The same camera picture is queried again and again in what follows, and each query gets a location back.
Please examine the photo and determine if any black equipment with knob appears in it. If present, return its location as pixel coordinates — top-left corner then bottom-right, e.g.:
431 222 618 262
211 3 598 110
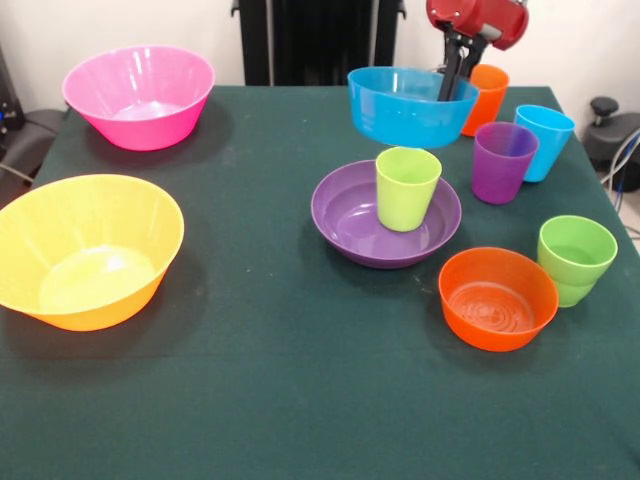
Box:
583 97 640 174

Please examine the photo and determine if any small blue bowl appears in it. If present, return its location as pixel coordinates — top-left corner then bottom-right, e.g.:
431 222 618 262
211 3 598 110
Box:
346 66 480 150

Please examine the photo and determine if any small orange bowl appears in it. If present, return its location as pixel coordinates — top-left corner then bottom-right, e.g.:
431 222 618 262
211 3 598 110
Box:
437 246 560 353

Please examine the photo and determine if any purple cup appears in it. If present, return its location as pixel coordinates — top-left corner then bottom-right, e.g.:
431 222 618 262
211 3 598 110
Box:
471 121 540 206

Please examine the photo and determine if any lime yellow cup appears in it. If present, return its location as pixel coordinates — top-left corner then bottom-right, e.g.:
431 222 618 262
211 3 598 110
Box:
374 147 443 233

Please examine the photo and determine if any blue cable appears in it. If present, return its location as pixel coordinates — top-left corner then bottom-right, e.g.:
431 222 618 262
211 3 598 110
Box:
602 127 640 211

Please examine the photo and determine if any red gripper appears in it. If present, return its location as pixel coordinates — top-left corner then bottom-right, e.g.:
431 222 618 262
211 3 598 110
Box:
425 0 530 102

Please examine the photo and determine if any large orange yellow bowl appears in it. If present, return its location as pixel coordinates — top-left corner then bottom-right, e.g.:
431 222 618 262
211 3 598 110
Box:
0 173 186 332

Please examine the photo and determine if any large pink bowl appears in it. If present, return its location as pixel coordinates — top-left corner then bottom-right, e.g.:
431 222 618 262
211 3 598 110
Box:
61 44 217 152

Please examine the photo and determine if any green cup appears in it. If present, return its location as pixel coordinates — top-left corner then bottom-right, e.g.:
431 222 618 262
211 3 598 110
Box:
549 277 600 309
537 215 619 289

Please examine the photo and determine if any black computer tower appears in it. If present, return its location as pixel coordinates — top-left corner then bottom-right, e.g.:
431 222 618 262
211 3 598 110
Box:
0 44 26 146

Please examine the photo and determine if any purple bowl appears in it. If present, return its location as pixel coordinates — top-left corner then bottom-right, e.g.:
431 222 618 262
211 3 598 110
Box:
310 159 463 270

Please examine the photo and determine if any dark green tablecloth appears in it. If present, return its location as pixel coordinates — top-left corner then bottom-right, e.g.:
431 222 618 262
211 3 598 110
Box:
0 84 640 480

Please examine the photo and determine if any blue cup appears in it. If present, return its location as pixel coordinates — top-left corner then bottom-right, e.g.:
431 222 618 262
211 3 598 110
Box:
514 104 576 184

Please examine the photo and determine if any orange cup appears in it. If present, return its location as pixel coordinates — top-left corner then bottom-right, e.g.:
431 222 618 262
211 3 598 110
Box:
460 63 510 138

